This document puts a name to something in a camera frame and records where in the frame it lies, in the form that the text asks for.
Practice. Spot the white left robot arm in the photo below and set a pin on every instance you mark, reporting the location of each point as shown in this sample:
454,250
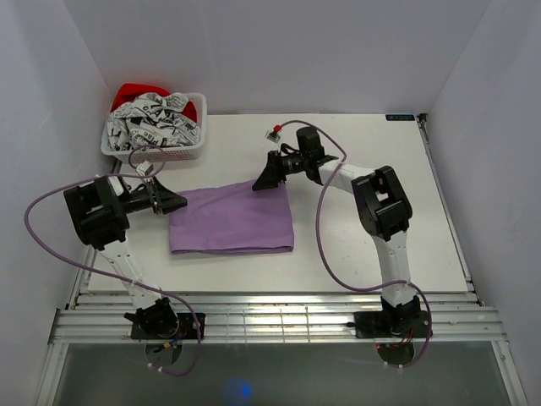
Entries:
99,212

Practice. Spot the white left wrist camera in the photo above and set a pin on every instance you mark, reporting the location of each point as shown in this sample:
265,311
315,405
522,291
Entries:
145,170

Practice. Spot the black white printed garment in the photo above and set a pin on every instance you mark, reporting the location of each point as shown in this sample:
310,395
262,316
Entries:
151,119

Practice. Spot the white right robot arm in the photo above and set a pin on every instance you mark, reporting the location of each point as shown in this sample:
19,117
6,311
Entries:
384,212

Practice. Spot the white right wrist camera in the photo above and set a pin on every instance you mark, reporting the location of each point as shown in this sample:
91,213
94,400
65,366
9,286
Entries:
274,135

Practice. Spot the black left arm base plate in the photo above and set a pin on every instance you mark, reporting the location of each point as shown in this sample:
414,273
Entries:
186,330

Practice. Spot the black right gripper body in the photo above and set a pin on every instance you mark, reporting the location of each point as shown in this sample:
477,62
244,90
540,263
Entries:
292,163

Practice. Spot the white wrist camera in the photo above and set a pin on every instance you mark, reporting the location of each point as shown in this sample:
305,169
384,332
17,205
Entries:
274,135
145,170

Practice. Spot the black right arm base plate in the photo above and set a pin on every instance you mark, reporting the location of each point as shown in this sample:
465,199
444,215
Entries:
377,324

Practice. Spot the white plastic laundry basket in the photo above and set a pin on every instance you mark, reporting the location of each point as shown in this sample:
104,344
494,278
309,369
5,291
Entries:
154,153

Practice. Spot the purple trousers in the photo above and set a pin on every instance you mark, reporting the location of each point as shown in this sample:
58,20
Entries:
232,220

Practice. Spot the red garment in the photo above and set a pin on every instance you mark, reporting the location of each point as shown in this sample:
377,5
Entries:
129,91

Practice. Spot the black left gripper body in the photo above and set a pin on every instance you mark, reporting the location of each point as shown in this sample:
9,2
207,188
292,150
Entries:
142,200

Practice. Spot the dark table label sticker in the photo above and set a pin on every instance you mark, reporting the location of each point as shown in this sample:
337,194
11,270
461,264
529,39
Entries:
399,117

